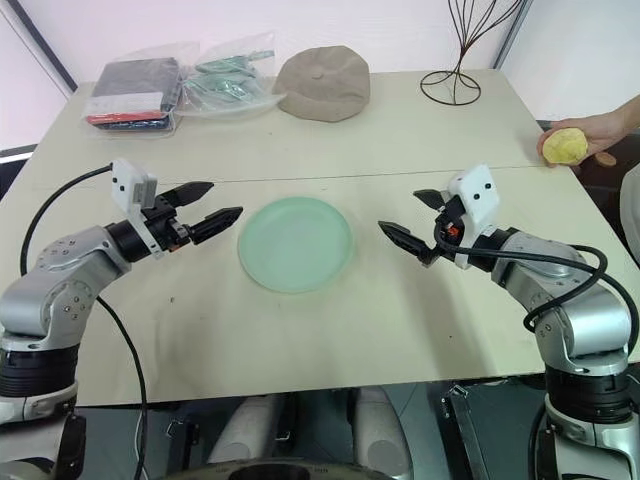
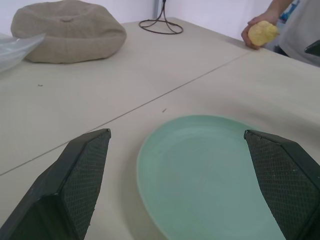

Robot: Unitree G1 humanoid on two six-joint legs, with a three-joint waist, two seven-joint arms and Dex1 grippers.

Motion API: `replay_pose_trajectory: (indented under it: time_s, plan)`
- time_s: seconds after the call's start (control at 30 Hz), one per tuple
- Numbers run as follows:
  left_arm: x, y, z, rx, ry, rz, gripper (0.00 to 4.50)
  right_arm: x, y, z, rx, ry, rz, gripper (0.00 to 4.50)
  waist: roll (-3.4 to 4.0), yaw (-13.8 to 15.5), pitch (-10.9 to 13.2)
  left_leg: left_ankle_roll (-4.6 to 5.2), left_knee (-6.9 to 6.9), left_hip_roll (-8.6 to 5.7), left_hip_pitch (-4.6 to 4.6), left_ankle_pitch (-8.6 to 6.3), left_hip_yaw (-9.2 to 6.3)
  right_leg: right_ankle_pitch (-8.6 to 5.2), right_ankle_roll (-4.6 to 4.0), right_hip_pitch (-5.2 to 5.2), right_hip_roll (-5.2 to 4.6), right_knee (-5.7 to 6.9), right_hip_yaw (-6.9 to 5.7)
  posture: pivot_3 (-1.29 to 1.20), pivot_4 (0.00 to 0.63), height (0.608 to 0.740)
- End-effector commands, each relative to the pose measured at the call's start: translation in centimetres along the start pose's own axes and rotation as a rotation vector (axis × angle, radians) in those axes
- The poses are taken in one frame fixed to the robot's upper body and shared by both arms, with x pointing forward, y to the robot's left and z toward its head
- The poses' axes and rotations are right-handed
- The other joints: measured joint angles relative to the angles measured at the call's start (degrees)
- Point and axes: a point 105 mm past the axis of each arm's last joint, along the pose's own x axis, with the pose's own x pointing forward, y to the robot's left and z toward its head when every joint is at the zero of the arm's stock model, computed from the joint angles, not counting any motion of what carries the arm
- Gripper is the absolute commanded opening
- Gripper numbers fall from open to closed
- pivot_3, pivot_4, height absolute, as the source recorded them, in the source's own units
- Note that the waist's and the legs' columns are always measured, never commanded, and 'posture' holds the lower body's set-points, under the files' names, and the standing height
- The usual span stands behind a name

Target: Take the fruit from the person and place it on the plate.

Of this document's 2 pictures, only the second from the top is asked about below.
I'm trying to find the black wire stand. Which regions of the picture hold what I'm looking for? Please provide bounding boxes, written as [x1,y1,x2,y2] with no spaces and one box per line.
[138,0,184,35]

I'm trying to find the person in grey shirt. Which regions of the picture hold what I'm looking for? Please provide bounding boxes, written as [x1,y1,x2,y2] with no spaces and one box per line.
[259,0,320,68]

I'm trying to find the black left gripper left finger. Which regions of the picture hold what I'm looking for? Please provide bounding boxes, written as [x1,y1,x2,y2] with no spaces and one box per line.
[0,128,112,240]

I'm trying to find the black device at person's side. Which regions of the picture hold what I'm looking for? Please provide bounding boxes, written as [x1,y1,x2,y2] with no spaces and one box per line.
[303,39,320,57]

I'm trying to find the clear plastic bag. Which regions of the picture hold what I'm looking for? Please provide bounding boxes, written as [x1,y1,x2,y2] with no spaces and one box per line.
[0,31,47,73]

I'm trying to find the person's bare hand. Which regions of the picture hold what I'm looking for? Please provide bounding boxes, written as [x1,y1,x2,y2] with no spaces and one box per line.
[241,14,279,51]

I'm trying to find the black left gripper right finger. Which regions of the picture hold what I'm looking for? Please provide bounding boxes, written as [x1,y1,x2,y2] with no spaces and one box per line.
[243,129,320,240]

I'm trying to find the yellow sponge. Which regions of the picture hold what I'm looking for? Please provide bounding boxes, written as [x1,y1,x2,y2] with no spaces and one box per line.
[247,20,280,47]

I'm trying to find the beige knitted beret hat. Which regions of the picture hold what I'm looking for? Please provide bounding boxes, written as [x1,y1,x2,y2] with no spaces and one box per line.
[10,0,128,64]

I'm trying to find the mint green ceramic plate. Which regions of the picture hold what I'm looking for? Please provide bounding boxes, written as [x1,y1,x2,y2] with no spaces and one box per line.
[136,114,287,240]

